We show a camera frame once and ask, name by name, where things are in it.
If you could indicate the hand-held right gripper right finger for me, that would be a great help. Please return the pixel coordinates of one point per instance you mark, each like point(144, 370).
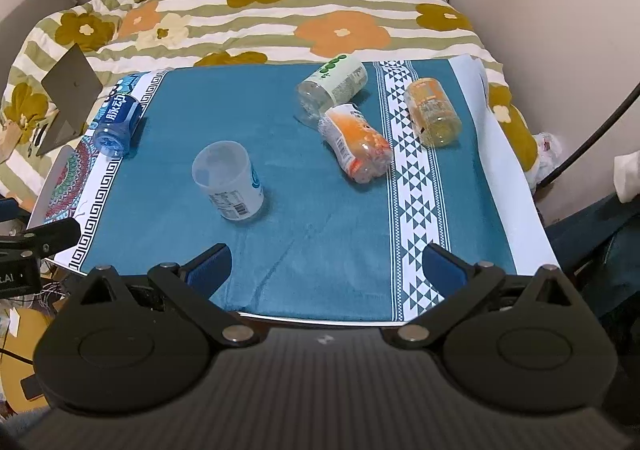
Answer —
point(442, 266)

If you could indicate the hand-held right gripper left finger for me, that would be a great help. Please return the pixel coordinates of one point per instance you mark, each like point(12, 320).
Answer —
point(210, 267)

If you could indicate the white plastic cup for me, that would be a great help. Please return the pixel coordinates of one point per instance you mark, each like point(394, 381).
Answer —
point(227, 178)

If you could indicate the teal patterned tablecloth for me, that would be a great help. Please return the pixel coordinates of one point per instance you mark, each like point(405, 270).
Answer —
point(300, 210)

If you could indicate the orange label crumpled bottle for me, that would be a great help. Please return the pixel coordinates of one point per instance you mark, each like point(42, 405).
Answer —
point(356, 142)

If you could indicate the white plastic bag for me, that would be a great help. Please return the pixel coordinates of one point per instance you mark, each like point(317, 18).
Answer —
point(545, 154)

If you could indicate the blue label plastic bottle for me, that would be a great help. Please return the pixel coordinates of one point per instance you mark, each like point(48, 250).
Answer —
point(118, 122)

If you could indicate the dark blue cloth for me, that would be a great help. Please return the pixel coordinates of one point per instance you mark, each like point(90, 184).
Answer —
point(595, 260)

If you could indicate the yellow orange label bottle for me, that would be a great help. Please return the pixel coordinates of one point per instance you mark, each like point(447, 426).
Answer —
point(431, 112)

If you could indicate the green label clear bottle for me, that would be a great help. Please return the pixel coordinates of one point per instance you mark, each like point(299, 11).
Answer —
point(332, 85)

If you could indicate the floral striped blanket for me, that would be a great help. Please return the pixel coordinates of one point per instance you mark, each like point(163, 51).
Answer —
point(260, 14)

